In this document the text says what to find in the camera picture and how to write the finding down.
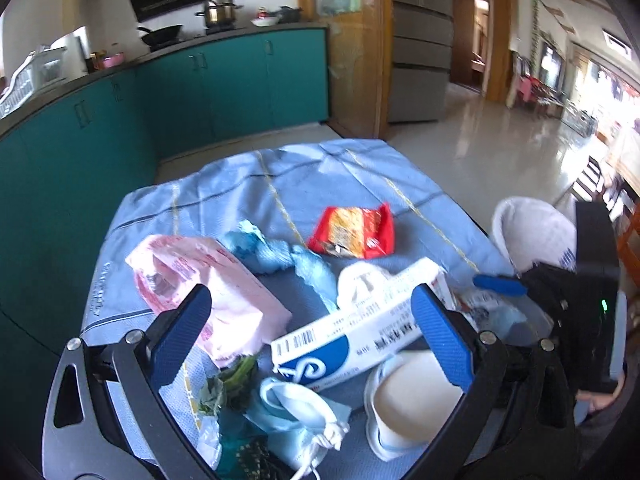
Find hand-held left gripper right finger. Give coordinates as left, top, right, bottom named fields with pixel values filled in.
left=411, top=283, right=583, bottom=480

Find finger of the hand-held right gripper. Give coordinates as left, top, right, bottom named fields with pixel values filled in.
left=472, top=274, right=528, bottom=297

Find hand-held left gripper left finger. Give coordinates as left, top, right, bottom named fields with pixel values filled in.
left=42, top=283, right=221, bottom=480

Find small white wrapper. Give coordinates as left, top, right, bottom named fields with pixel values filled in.
left=456, top=287, right=495, bottom=322

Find bin with white liner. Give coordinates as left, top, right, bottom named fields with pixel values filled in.
left=491, top=197, right=581, bottom=281

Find pink plastic packet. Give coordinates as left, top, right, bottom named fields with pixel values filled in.
left=125, top=234, right=293, bottom=368

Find white paper cup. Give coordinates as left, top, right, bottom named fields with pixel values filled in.
left=364, top=350, right=466, bottom=462

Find green leafy wrapper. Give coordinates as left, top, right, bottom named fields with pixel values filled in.
left=200, top=354, right=261, bottom=416

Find white and blue toothpaste box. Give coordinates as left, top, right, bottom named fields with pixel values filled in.
left=270, top=256, right=458, bottom=393

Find white paper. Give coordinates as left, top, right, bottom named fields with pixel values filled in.
left=336, top=261, right=401, bottom=311

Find clear plastic bag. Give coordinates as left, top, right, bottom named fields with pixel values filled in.
left=196, top=410, right=224, bottom=472

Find red snack wrapper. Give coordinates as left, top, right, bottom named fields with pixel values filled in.
left=306, top=202, right=396, bottom=259

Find person's right hand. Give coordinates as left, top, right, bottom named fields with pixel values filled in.
left=575, top=392, right=623, bottom=428

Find carved wooden chair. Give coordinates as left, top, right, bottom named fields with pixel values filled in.
left=617, top=200, right=640, bottom=311

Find blue striped tablecloth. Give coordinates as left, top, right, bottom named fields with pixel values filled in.
left=80, top=138, right=566, bottom=480

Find row of dining chairs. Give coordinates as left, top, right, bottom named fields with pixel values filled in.
left=515, top=55, right=566, bottom=111

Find grey refrigerator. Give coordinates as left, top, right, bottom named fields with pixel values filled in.
left=387, top=0, right=456, bottom=125

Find green hanging vine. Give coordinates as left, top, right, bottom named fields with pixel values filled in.
left=530, top=0, right=546, bottom=76

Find teal lower kitchen cabinets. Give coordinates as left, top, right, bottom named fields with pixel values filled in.
left=0, top=27, right=331, bottom=361

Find wooden doorway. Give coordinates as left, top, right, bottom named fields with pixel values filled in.
left=452, top=0, right=491, bottom=96

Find wooden framed glass sliding door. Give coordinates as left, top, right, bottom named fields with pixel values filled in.
left=295, top=0, right=393, bottom=141

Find white dish rack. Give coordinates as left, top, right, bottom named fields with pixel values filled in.
left=0, top=47, right=68, bottom=118

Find black wok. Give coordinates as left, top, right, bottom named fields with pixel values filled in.
left=137, top=24, right=184, bottom=46

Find steel cooking pot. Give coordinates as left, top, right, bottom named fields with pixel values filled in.
left=195, top=0, right=244, bottom=28

